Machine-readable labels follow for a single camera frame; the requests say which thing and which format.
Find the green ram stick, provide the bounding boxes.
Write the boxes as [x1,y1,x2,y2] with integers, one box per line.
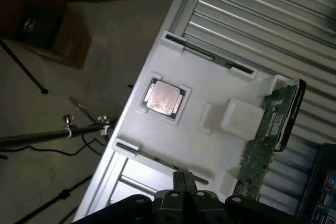
[166,35,255,77]

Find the green graphics card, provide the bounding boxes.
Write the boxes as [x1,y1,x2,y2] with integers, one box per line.
[235,78,307,201]

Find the silver cpu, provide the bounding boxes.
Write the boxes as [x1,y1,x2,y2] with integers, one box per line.
[140,77,190,120]

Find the black tripod leg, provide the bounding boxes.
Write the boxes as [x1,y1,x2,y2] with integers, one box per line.
[13,174,92,224]
[0,37,49,95]

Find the open pc case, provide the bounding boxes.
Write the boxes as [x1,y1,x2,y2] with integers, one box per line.
[298,142,336,224]

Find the white parts rack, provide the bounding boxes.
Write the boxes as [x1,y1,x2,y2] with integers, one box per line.
[111,31,302,190]

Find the black stand pole with clamps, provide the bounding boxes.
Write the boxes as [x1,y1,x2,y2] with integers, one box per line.
[0,113,116,151]

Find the open brown cardboard box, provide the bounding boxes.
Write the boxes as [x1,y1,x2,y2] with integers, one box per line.
[0,0,91,70]

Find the black floor cable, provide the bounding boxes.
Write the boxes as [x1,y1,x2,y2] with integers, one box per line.
[0,134,108,158]

